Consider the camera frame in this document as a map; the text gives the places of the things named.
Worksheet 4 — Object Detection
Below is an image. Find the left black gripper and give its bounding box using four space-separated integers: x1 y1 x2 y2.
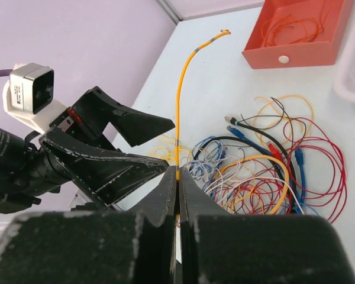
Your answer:
0 86 175 213

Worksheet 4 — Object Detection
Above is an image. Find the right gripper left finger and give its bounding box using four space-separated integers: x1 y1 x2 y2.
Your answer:
0 167 177 283

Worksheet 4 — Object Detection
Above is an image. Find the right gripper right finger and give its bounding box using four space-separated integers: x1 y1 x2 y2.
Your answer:
179 169 355 283

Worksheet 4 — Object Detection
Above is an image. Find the thin dark red wire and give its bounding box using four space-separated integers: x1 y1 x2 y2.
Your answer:
218 117 348 224

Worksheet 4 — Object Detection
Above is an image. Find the thin blue wire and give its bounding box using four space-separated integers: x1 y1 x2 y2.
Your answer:
192 135 234 190

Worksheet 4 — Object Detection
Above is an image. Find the blue ethernet cable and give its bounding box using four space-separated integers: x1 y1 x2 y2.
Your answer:
226 125 285 166
292 147 308 214

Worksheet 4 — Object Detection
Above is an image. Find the thin orange wire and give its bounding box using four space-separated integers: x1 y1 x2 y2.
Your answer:
262 0 335 47

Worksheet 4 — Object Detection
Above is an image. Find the left white plastic basket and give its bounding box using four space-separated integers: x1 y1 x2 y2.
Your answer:
333 17 355 104

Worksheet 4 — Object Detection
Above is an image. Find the orange square box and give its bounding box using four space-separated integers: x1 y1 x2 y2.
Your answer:
242 0 354 69

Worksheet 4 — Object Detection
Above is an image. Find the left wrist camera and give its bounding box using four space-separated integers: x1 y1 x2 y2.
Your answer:
2 63 67 134

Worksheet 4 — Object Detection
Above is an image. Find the thick yellow cable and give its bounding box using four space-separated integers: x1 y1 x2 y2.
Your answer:
218 155 290 216

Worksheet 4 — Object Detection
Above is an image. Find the thick red cable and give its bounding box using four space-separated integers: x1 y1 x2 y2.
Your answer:
266 141 296 214

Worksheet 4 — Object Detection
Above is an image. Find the thick black cable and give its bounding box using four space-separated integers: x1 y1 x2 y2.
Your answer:
192 115 296 214

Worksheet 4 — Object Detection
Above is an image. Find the grey thin wire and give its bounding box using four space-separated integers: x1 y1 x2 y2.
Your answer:
239 97 304 143

